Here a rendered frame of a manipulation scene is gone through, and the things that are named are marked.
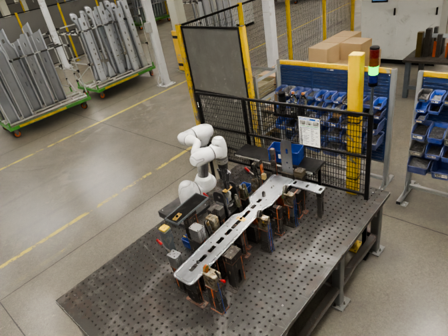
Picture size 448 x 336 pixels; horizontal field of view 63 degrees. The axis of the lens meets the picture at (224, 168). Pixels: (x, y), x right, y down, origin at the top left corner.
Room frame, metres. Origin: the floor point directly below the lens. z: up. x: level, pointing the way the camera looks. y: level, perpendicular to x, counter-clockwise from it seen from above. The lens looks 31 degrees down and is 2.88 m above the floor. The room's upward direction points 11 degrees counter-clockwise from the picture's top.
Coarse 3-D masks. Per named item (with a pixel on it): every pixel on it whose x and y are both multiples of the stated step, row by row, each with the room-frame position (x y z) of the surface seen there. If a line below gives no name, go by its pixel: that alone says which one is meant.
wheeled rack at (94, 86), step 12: (72, 24) 10.03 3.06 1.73; (96, 24) 10.21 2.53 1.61; (108, 24) 10.04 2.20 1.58; (72, 60) 9.79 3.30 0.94; (84, 72) 9.90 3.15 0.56; (132, 72) 9.97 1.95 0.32; (144, 72) 10.10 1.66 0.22; (84, 84) 9.55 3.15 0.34; (96, 84) 9.08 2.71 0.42; (108, 84) 9.38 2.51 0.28
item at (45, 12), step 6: (42, 0) 13.37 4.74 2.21; (42, 6) 13.32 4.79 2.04; (42, 12) 13.40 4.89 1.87; (48, 12) 13.40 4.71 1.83; (48, 18) 13.35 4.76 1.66; (48, 24) 13.33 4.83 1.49; (54, 30) 13.38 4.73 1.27; (54, 36) 13.33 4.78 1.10; (54, 42) 13.38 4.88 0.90; (60, 42) 13.41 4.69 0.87; (60, 48) 13.36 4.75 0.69; (60, 54) 13.31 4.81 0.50; (66, 60) 13.39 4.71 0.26; (66, 66) 13.34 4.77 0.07; (72, 66) 13.40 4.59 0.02
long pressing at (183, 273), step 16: (272, 176) 2.80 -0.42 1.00; (256, 192) 2.60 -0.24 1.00; (272, 192) 2.56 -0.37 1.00; (256, 208) 2.38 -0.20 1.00; (224, 224) 2.25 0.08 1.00; (240, 224) 2.22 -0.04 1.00; (208, 240) 2.10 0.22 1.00; (224, 240) 2.08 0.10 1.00; (192, 256) 1.97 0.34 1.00; (208, 256) 1.94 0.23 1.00; (176, 272) 1.84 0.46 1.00; (192, 272) 1.82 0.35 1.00
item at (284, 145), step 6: (282, 144) 2.83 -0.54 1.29; (288, 144) 2.79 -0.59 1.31; (282, 150) 2.84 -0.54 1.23; (288, 150) 2.79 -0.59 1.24; (282, 156) 2.84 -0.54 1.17; (288, 156) 2.80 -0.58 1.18; (282, 162) 2.84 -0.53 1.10; (288, 162) 2.80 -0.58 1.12; (282, 168) 2.85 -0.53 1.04; (288, 168) 2.80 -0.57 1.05
